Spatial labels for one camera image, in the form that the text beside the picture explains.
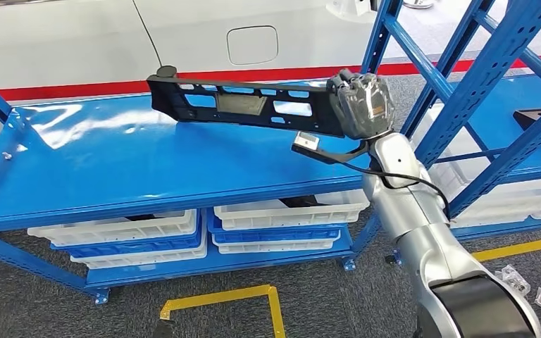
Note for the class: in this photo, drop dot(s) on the black bracket part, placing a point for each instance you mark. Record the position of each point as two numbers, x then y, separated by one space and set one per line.
141 217
301 202

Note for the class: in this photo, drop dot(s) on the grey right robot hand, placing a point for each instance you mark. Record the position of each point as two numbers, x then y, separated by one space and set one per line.
364 107

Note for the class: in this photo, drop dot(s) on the blue plastic crate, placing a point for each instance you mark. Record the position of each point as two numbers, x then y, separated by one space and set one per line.
135 247
275 234

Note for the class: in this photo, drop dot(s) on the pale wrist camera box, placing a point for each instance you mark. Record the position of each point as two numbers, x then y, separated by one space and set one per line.
306 141

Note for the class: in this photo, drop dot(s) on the black rack caster wheel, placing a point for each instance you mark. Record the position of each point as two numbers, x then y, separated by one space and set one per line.
390 260

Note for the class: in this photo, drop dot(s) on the blue metal shelf rack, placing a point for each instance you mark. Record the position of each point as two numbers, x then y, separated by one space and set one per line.
499 107
112 163

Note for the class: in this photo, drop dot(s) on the clear bag with hardware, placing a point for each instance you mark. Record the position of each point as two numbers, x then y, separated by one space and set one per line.
513 280

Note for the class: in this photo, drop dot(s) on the long black plastic panel part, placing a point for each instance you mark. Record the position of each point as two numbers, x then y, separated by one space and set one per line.
532 117
172 105

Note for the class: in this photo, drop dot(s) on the yellow floor tape square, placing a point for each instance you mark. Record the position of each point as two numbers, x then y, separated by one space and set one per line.
522 248
214 296

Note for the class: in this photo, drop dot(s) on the black cylinder post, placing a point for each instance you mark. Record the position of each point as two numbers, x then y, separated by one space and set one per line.
166 71

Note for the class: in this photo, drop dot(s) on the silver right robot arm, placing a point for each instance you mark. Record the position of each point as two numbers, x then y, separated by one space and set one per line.
420 219

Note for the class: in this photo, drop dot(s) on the small bolt on shelf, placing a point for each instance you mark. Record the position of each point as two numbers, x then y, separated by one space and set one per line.
7 156

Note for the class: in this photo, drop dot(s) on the black camera bracket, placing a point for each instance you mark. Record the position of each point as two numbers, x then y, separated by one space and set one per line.
340 157

